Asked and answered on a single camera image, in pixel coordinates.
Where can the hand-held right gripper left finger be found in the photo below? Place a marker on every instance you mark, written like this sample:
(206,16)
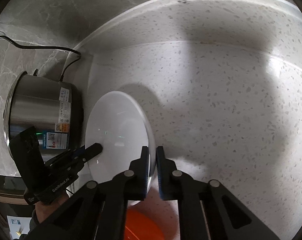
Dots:
(146,172)

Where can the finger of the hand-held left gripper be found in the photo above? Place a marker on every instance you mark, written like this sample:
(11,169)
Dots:
(93,150)
(78,151)

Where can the person's left hand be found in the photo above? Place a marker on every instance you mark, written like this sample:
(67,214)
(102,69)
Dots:
(46,211)

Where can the small white dish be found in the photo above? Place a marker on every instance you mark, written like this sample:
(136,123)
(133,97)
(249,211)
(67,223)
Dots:
(116,130)

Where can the white printed sticker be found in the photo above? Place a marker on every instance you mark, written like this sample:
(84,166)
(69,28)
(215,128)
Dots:
(16,226)

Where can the orange bowl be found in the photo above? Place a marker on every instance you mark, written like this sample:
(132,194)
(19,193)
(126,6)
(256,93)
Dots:
(141,226)

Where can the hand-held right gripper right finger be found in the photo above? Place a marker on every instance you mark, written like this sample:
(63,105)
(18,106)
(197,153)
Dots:
(161,172)

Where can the stainless steel rice cooker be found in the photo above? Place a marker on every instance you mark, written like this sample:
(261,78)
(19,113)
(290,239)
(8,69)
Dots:
(36,105)

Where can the black glass cooktop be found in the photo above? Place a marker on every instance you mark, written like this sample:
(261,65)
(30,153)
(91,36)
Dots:
(6,185)

